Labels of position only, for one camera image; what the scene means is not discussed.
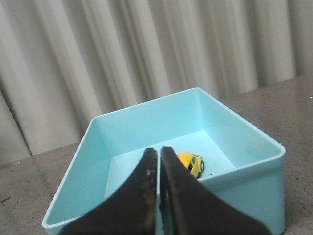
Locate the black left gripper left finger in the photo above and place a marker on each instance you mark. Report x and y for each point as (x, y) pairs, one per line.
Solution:
(131, 210)

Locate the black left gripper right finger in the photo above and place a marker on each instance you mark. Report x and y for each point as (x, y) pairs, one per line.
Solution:
(189, 208)

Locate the yellow toy beetle car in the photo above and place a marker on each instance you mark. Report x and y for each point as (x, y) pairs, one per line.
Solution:
(194, 163)

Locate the light blue plastic box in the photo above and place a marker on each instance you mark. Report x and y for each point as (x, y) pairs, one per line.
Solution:
(241, 164)

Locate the grey pleated curtain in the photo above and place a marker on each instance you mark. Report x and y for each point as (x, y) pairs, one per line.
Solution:
(63, 62)

